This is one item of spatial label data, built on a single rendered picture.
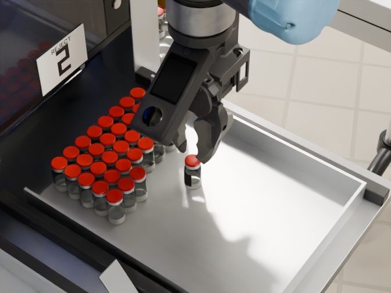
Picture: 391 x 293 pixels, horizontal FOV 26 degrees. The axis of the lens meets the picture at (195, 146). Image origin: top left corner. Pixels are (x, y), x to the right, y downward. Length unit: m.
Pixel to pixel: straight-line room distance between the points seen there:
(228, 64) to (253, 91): 1.54
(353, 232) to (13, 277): 0.42
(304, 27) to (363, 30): 1.24
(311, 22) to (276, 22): 0.03
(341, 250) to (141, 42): 0.41
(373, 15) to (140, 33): 0.88
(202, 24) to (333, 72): 1.72
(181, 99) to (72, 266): 0.26
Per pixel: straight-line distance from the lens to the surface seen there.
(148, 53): 1.24
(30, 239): 1.07
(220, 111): 0.96
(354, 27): 2.02
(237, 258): 1.03
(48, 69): 1.06
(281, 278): 1.02
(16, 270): 1.03
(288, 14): 0.76
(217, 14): 0.88
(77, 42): 1.08
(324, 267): 1.04
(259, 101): 2.47
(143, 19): 1.19
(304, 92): 2.51
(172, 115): 0.91
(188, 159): 1.07
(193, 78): 0.92
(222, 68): 0.96
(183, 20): 0.89
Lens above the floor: 1.73
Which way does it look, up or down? 47 degrees down
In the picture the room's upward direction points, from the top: straight up
